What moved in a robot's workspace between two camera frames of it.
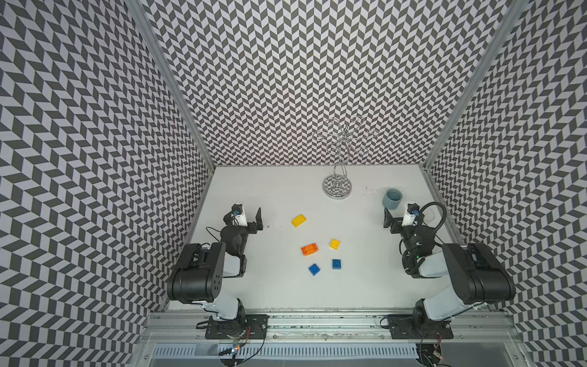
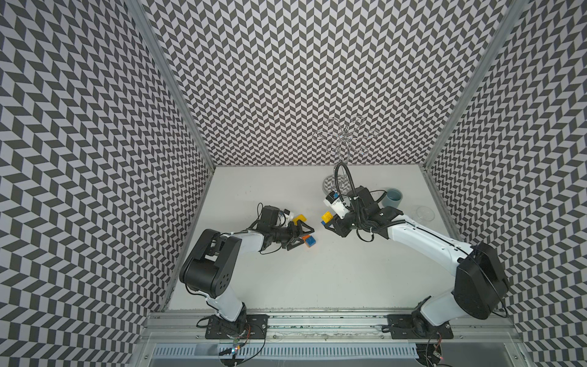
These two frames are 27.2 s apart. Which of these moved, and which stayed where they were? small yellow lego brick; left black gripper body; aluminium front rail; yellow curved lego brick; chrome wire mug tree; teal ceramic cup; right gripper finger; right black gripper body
Moved: left black gripper body; small yellow lego brick; right gripper finger; right black gripper body
Stayed: yellow curved lego brick; chrome wire mug tree; aluminium front rail; teal ceramic cup
